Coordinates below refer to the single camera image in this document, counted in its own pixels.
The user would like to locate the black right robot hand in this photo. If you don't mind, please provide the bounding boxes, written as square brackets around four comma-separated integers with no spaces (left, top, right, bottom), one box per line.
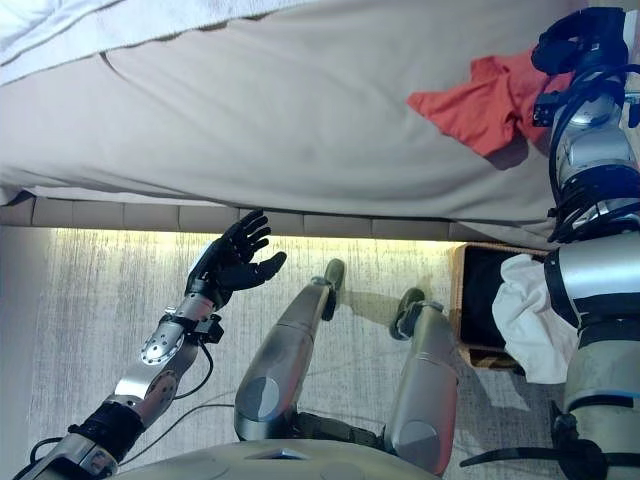
[529,6,630,77]

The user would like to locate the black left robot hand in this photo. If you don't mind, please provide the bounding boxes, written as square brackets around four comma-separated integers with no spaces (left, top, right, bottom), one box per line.
[183,208,290,307]

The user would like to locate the red garment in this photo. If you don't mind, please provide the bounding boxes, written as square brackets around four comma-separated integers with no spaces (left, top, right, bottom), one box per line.
[404,48,577,158]

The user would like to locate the black garment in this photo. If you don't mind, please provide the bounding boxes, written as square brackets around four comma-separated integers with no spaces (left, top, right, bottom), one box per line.
[461,246,552,350]

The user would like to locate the white garment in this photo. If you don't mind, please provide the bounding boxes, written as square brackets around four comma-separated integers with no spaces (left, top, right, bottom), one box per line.
[491,252,582,386]

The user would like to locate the large bed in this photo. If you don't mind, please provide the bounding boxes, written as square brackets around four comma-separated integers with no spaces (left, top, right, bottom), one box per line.
[0,0,640,252]

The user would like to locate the bed with grey sheet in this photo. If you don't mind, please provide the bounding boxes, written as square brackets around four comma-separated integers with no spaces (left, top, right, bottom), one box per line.
[0,0,640,251]

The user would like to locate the wicker laundry basket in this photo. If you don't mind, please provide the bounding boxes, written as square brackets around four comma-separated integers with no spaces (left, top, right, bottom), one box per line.
[448,241,577,377]

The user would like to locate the silver left robot leg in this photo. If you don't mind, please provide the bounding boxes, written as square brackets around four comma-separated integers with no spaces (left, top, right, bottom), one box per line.
[232,257,348,445]

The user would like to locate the silver robot leg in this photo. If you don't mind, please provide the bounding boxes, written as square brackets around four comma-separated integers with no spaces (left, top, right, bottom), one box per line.
[232,257,348,445]
[386,286,462,477]

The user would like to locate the grey robot torso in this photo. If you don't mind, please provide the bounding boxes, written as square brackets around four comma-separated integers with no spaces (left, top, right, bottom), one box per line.
[106,436,442,480]

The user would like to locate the silver right robot leg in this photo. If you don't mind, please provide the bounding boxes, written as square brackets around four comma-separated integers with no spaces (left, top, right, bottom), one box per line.
[386,286,462,477]

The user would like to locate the white textured blanket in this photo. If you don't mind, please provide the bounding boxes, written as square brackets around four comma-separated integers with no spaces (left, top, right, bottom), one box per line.
[0,0,322,70]

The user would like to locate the upholstered beige bed frame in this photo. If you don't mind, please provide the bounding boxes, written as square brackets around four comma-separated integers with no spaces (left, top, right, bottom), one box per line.
[0,193,552,247]

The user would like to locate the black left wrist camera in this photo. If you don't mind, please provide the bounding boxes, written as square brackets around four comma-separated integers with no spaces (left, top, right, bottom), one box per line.
[194,312,225,346]

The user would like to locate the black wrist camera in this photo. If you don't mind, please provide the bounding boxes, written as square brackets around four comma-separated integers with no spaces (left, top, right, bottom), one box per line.
[529,88,562,130]
[194,312,225,346]

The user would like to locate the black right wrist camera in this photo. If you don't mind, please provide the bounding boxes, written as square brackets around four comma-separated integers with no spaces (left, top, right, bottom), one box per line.
[529,88,562,130]

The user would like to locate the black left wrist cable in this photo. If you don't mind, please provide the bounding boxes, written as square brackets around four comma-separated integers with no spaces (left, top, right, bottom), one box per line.
[171,338,217,402]

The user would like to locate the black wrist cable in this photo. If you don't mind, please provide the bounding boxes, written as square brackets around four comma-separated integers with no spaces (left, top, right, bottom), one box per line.
[546,68,640,245]
[171,338,217,402]

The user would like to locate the thin black floor cable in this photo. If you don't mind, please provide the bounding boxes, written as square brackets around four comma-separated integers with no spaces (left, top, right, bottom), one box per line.
[148,401,242,442]

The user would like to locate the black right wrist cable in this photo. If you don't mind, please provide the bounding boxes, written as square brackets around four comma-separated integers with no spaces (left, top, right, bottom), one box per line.
[546,68,640,245]

